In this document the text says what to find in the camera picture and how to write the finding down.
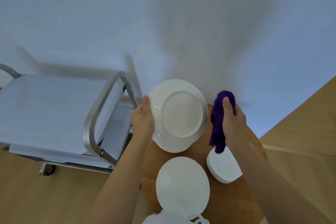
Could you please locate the person's right hand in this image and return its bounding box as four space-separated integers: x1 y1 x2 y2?
222 97 254 155

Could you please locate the person's left hand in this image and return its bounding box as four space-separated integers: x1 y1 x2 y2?
131 95 155 149

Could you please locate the purple cleaning cloth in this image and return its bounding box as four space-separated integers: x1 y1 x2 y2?
209 90 236 154

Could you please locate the white round dinner plate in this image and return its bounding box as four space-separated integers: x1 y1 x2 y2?
156 156 210 218
148 79 209 153

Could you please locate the stack of white rectangular plates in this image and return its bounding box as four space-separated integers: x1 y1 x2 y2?
206 141 254 184

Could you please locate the steel three-tier cart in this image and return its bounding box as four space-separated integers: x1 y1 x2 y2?
0 63 139 176

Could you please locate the person's right forearm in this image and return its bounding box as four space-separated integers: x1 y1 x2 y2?
231 143 334 224

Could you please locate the person's left forearm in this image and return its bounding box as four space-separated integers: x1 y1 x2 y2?
81 141 153 224

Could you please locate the person's white garment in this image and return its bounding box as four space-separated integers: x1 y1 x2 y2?
141 209 210 224

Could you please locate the round wooden side table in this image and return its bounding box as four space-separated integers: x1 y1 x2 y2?
140 103 269 224

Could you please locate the white drawstring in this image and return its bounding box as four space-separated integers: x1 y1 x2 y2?
188 215 206 224

